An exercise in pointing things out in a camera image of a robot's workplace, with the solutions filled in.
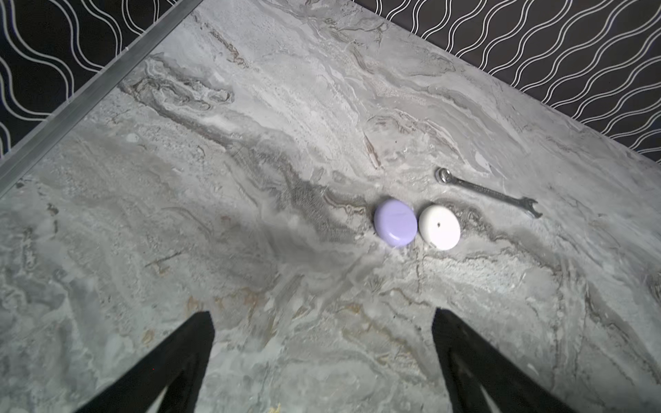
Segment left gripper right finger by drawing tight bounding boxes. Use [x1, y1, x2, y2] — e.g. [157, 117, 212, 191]
[431, 308, 573, 412]

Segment white earbud charging case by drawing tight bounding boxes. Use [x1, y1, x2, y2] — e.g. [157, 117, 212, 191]
[418, 205, 461, 251]

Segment silver combination wrench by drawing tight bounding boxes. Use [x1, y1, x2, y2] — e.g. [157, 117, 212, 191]
[435, 168, 543, 219]

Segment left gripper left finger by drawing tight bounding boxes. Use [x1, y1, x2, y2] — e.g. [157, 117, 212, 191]
[78, 311, 215, 412]

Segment purple earbud charging case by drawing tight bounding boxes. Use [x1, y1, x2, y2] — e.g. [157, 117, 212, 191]
[374, 198, 418, 248]

